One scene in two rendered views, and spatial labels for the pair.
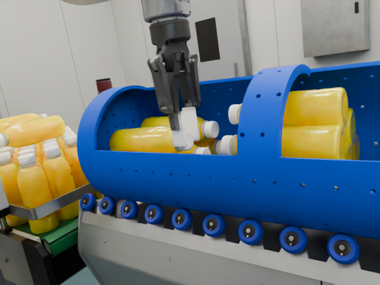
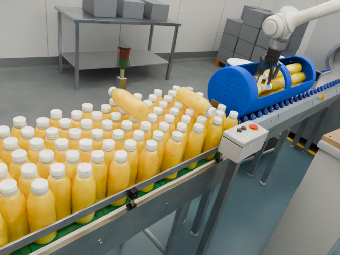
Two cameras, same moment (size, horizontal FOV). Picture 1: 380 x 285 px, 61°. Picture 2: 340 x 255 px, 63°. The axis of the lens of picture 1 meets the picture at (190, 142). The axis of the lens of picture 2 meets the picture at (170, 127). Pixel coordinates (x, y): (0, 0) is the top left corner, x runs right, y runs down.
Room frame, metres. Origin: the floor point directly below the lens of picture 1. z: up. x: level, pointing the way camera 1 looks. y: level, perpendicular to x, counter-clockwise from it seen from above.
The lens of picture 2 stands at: (0.98, 1.60, 1.64)
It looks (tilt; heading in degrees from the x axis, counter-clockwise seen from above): 30 degrees down; 275
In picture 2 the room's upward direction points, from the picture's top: 12 degrees clockwise
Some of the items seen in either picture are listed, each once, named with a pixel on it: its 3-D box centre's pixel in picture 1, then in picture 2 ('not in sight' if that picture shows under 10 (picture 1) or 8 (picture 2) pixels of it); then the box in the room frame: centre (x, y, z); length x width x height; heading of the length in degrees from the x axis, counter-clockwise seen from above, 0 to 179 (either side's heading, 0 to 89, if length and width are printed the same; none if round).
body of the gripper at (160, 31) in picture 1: (172, 46); (272, 56); (0.64, 0.01, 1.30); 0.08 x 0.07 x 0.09; 144
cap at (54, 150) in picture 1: (52, 150); (221, 107); (0.86, 0.37, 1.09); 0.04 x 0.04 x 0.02
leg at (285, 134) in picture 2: not in sight; (273, 157); (0.19, -0.59, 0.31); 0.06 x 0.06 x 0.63; 54
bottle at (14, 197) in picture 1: (12, 190); (211, 139); (0.88, 0.51, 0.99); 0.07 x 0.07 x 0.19
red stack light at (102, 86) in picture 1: (104, 86); (124, 52); (1.38, 0.32, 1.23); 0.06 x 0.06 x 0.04
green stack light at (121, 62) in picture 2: not in sight; (123, 61); (1.38, 0.32, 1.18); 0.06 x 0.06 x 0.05
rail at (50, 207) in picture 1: (98, 183); not in sight; (0.91, 0.28, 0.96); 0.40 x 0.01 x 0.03; 144
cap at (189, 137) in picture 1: (184, 141); not in sight; (0.64, 0.01, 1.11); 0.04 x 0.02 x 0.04; 144
